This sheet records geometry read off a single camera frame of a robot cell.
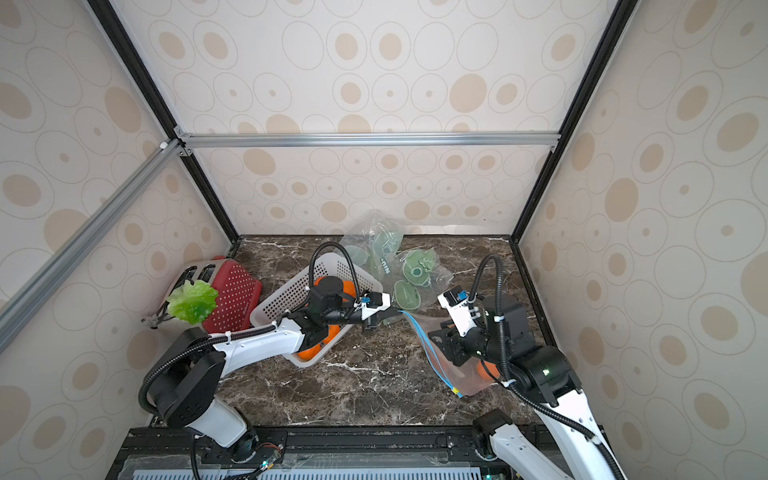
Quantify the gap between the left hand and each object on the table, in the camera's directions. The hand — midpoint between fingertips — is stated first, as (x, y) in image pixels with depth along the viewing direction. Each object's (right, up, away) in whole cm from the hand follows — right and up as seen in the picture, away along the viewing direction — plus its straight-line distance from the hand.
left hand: (406, 312), depth 74 cm
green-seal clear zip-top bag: (+6, +8, +33) cm, 34 cm away
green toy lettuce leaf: (-56, +2, +4) cm, 56 cm away
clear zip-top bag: (-11, +21, +46) cm, 52 cm away
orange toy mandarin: (-20, +8, -9) cm, 23 cm away
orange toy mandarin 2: (-13, +7, -9) cm, 17 cm away
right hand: (+9, -2, -7) cm, 11 cm away
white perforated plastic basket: (-35, +2, +23) cm, 42 cm away
